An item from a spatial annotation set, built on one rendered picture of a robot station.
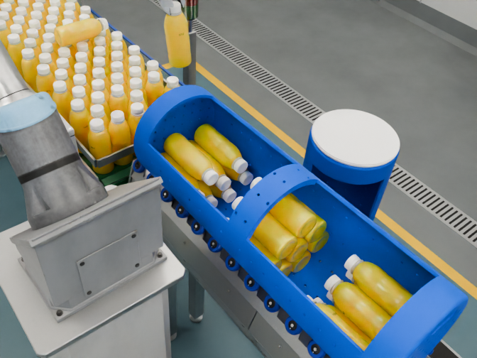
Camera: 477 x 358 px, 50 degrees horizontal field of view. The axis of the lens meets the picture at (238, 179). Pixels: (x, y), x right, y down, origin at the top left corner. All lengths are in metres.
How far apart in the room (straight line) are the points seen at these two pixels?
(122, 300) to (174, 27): 0.77
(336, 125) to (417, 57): 2.74
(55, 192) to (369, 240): 0.73
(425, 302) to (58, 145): 0.73
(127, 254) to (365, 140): 0.90
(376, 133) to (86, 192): 1.01
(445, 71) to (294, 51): 1.16
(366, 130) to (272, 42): 2.60
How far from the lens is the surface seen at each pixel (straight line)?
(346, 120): 1.71
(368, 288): 1.18
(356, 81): 3.89
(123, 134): 1.59
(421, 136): 3.53
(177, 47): 1.50
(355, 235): 1.30
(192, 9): 1.89
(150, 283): 1.07
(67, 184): 0.96
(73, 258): 0.94
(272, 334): 1.32
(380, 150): 1.62
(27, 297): 1.10
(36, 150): 0.97
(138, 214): 0.96
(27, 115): 0.97
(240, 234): 1.16
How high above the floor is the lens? 2.04
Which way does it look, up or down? 44 degrees down
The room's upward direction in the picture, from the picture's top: 5 degrees clockwise
